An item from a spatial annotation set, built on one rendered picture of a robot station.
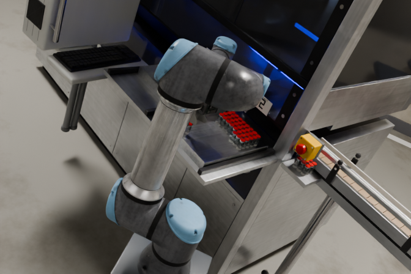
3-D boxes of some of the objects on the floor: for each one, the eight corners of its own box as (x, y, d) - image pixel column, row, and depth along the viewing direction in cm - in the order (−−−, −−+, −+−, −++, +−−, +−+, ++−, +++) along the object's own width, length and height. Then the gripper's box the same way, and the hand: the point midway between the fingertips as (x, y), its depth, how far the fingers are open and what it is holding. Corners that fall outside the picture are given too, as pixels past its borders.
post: (207, 280, 236) (468, -188, 127) (214, 289, 233) (488, -182, 124) (198, 284, 231) (460, -196, 123) (205, 294, 228) (481, -190, 120)
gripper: (210, 88, 154) (189, 138, 165) (230, 86, 161) (210, 134, 172) (194, 74, 159) (175, 123, 170) (215, 73, 166) (196, 120, 177)
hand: (189, 121), depth 172 cm, fingers closed, pressing on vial
